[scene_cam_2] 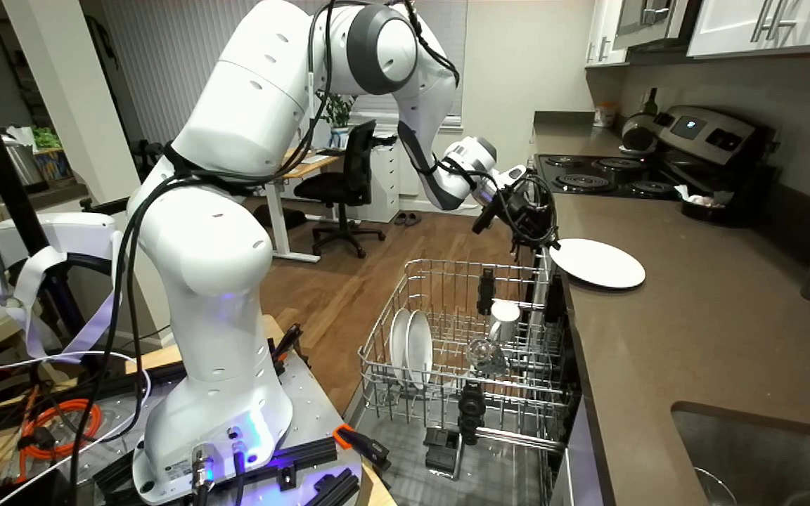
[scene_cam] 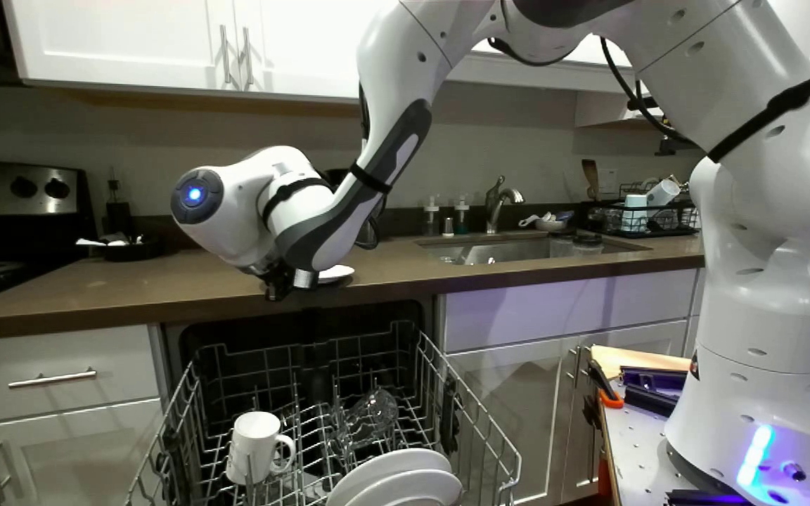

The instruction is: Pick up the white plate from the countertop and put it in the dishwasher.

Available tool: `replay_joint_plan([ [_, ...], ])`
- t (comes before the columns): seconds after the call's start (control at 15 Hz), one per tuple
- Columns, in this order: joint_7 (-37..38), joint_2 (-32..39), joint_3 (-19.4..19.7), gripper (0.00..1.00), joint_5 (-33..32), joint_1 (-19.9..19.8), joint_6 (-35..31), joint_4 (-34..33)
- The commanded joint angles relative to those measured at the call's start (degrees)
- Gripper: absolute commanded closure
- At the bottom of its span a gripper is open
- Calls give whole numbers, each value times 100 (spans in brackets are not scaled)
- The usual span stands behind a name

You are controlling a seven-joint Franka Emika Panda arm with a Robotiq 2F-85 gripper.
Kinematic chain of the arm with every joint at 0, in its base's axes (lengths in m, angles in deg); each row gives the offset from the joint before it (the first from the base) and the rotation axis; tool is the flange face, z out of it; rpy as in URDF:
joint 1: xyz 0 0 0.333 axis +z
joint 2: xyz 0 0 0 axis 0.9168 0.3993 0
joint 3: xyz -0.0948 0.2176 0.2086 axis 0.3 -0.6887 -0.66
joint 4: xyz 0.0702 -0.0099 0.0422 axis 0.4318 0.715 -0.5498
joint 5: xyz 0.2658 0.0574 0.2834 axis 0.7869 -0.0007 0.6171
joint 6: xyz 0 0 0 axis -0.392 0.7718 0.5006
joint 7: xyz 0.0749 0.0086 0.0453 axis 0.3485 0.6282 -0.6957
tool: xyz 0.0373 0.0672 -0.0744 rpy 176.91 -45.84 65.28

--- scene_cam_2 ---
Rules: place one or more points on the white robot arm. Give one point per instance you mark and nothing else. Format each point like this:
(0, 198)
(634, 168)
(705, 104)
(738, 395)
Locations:
(228, 411)

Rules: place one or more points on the black office chair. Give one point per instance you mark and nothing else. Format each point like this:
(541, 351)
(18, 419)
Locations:
(347, 187)

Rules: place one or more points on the black stove range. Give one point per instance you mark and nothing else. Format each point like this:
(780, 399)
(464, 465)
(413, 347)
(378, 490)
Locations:
(706, 149)

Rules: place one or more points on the white plate in rack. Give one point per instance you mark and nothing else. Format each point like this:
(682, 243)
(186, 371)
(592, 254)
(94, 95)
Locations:
(397, 341)
(420, 350)

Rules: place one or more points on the white round plate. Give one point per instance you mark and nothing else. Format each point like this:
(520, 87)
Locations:
(596, 261)

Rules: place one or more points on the black orange handled tool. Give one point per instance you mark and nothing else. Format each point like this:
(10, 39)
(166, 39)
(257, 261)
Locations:
(368, 447)

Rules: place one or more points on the white upper cabinets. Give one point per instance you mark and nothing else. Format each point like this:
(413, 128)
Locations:
(651, 31)

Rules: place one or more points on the wooden desk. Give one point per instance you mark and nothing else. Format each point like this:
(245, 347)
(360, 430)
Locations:
(314, 164)

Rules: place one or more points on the black pan with cloth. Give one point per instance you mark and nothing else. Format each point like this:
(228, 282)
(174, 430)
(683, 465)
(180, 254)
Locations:
(702, 206)

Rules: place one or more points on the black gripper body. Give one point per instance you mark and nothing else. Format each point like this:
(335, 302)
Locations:
(520, 199)

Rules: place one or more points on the white mug in rack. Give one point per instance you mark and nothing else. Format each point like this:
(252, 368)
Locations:
(505, 319)

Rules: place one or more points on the steel kitchen sink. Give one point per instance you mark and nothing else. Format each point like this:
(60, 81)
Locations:
(745, 459)

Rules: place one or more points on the wire dishwasher rack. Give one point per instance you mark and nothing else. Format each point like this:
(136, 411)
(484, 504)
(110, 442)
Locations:
(525, 379)

